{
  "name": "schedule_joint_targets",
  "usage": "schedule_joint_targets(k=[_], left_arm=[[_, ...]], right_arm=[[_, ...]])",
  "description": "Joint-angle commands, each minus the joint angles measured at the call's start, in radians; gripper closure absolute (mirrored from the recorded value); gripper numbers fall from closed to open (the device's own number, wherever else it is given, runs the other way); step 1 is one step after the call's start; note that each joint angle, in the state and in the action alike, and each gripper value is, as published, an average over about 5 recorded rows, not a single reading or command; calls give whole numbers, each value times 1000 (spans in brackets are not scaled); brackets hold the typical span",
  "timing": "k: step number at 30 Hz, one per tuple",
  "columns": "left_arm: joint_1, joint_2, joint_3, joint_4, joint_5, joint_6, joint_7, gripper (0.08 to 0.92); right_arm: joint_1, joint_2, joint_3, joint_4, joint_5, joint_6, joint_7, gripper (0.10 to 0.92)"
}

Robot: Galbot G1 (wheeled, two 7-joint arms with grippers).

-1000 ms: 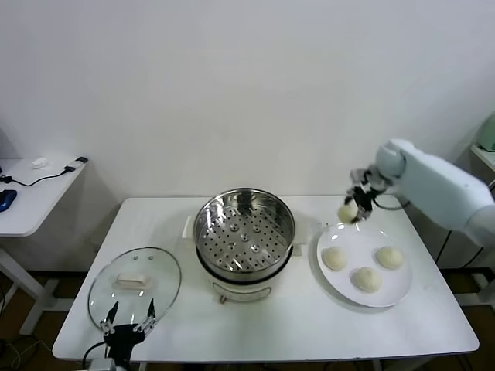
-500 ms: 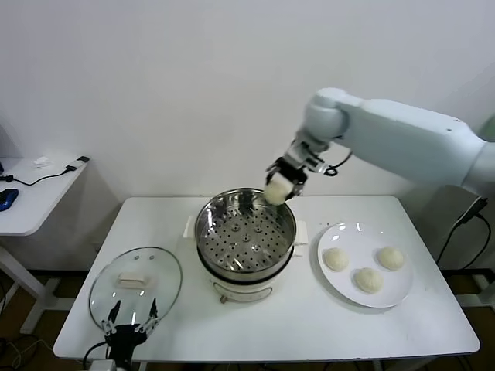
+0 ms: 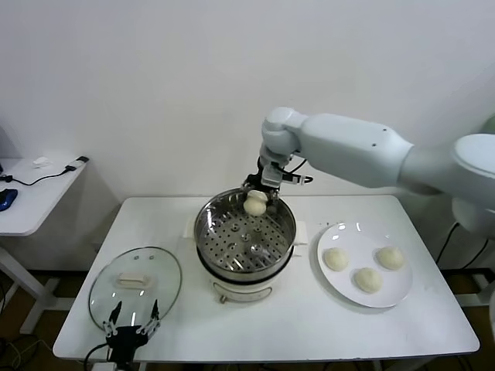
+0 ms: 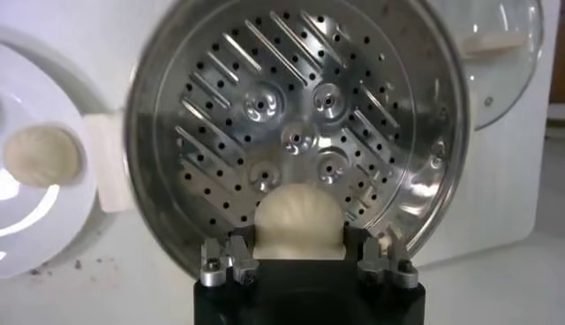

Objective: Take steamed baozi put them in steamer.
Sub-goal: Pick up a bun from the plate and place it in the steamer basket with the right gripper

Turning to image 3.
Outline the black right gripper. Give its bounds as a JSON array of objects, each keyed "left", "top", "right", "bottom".
[{"left": 239, "top": 157, "right": 282, "bottom": 208}]

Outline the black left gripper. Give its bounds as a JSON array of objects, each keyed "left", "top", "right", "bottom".
[{"left": 102, "top": 298, "right": 162, "bottom": 362}]

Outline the white steamed baozi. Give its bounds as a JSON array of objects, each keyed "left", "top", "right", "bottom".
[
  {"left": 323, "top": 247, "right": 351, "bottom": 272},
  {"left": 350, "top": 267, "right": 384, "bottom": 294},
  {"left": 373, "top": 246, "right": 406, "bottom": 271},
  {"left": 242, "top": 189, "right": 268, "bottom": 217}
]

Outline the glass pot lid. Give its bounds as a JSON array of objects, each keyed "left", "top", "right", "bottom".
[{"left": 87, "top": 247, "right": 183, "bottom": 336}]

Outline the stainless steel steamer basket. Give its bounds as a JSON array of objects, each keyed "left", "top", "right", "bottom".
[{"left": 193, "top": 187, "right": 298, "bottom": 274}]

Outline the white round plate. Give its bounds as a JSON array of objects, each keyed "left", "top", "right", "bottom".
[{"left": 316, "top": 223, "right": 413, "bottom": 309}]

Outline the white electric cooker pot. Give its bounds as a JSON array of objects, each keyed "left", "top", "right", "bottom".
[{"left": 182, "top": 215, "right": 309, "bottom": 305}]

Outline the white side desk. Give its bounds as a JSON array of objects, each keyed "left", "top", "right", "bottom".
[{"left": 0, "top": 157, "right": 90, "bottom": 335}]

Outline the blue computer mouse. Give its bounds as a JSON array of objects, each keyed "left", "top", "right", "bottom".
[{"left": 0, "top": 188, "right": 19, "bottom": 213}]

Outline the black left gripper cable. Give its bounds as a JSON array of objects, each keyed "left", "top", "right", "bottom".
[{"left": 84, "top": 342, "right": 113, "bottom": 366}]

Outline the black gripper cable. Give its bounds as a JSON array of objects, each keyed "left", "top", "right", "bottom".
[
  {"left": 84, "top": 342, "right": 113, "bottom": 366},
  {"left": 284, "top": 153, "right": 309, "bottom": 174}
]

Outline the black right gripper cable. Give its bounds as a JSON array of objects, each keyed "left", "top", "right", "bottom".
[{"left": 284, "top": 153, "right": 309, "bottom": 174}]

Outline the black desk cable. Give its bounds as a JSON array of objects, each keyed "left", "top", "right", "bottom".
[{"left": 0, "top": 165, "right": 77, "bottom": 187}]

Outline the black power cable with adapter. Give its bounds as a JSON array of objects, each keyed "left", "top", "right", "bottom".
[{"left": 436, "top": 222, "right": 491, "bottom": 270}]

